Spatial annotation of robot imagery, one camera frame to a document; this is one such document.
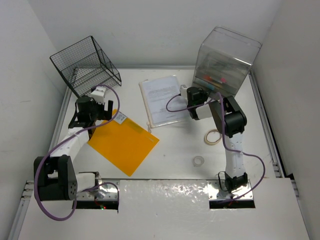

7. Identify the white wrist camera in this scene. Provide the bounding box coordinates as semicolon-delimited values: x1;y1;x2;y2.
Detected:
179;84;188;99
90;86;107;105

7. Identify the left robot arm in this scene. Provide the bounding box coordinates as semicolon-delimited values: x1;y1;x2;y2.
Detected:
36;96;114;201

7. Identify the black wire mesh rack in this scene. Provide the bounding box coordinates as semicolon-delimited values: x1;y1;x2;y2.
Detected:
49;35;122;98

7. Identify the white front cover panel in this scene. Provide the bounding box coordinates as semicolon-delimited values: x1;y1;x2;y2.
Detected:
19;178;309;240

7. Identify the blue translucent highlighter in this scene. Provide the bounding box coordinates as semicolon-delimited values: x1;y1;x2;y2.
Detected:
206;84;215;91

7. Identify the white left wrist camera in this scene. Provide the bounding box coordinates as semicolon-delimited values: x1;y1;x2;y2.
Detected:
90;86;107;105

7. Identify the yellow translucent highlighter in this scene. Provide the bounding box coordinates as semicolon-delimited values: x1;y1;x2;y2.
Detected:
212;81;223;88

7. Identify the yellow clip file folder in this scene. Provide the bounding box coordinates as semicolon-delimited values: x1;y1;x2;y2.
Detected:
88;112;159;177

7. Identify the beige masking tape roll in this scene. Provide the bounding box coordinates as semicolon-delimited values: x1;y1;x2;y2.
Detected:
204;129;222;146

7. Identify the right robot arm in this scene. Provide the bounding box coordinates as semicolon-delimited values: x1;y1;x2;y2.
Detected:
186;87;248;193

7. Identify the clear tape roll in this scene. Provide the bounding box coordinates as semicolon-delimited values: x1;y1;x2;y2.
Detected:
192;156;205;167

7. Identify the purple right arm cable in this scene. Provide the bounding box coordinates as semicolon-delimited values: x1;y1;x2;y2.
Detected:
165;91;266;201

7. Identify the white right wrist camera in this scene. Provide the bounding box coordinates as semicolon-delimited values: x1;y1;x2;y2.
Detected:
179;84;188;99

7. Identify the clear plastic drawer cabinet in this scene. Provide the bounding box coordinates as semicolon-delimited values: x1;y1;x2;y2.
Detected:
192;26;262;97

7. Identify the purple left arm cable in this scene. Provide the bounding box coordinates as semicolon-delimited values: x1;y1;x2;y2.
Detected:
33;84;121;222

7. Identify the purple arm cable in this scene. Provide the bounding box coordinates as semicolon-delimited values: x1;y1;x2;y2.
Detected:
165;91;266;201
33;84;121;222

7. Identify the orange black highlighter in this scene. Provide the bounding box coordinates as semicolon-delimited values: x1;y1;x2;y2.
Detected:
203;75;213;81

